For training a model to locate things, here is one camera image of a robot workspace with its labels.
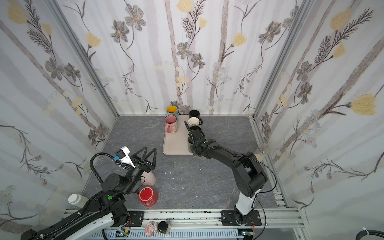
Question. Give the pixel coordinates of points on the pink figurine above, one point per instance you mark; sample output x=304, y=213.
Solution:
x=151, y=228

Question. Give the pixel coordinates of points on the white plastic bottle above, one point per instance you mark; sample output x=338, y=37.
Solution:
x=77, y=200

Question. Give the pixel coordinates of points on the beige rectangular tray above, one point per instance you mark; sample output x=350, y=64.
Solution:
x=177, y=143

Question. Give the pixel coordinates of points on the black round knob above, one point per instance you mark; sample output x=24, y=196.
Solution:
x=163, y=227

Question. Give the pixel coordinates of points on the blue mug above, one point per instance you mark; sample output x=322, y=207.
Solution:
x=172, y=111

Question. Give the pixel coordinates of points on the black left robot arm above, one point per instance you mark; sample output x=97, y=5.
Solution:
x=107, y=207

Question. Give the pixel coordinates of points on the grey mug white inside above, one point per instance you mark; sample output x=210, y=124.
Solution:
x=194, y=121

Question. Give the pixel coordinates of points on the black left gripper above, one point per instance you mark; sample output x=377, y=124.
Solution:
x=144, y=166

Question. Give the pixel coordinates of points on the beige round sponge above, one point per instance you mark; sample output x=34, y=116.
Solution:
x=259, y=157

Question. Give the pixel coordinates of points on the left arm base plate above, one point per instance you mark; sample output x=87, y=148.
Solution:
x=131, y=219

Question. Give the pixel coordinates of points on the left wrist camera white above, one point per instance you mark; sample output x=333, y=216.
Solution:
x=123, y=159

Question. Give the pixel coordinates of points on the aluminium rail frame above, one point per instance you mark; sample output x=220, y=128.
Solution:
x=187, y=224

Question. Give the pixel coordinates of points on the red mug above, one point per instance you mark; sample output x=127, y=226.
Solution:
x=148, y=197

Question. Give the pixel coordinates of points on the pale pink mug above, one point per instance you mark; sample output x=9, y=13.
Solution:
x=148, y=179

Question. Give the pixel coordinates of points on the black and white mug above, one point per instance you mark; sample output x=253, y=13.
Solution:
x=196, y=130

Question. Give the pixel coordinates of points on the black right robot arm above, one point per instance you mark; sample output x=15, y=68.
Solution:
x=249, y=174

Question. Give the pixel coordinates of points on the pink glass mug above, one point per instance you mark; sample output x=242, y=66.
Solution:
x=171, y=124

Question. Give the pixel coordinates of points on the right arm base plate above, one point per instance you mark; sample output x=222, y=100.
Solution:
x=231, y=218

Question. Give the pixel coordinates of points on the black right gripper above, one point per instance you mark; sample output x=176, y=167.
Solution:
x=198, y=144

